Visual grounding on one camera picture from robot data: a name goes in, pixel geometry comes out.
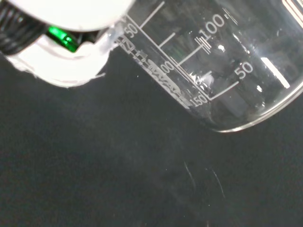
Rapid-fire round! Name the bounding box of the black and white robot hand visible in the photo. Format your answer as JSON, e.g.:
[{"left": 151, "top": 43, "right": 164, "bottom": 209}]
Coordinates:
[{"left": 0, "top": 0, "right": 136, "bottom": 89}]

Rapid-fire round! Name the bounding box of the black bench cloth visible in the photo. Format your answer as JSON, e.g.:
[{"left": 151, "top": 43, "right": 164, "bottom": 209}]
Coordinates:
[{"left": 0, "top": 37, "right": 303, "bottom": 227}]

